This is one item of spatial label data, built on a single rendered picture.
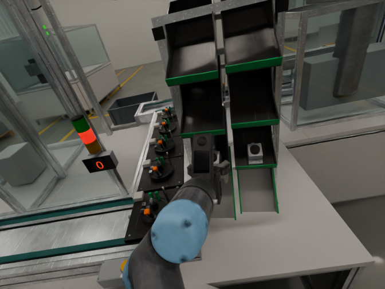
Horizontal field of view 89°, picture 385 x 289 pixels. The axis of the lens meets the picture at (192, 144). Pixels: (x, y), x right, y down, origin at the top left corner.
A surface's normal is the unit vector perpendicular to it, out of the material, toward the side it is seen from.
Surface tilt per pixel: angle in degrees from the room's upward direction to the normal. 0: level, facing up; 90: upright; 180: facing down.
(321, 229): 0
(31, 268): 0
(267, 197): 45
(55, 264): 0
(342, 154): 90
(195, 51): 25
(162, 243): 65
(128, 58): 90
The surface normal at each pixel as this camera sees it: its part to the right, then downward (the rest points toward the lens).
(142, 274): -0.50, -0.65
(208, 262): -0.19, -0.82
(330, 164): 0.04, 0.55
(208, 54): -0.23, -0.50
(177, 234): -0.24, 0.16
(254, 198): -0.23, -0.18
